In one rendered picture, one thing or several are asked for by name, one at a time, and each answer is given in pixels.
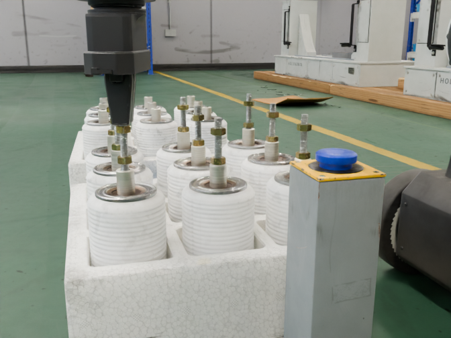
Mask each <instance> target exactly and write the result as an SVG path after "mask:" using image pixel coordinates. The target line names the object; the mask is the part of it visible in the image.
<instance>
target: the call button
mask: <svg viewBox="0 0 451 338"><path fill-rule="evenodd" d="M315 159H316V160H317V161H318V162H319V166H320V167H321V168H324V169H328V170H349V169H351V168H352V164H354V163H356V162H357V153H356V152H354V151H352V150H347V149H342V148H324V149H320V150H318V151H317V152H316V154H315Z"/></svg>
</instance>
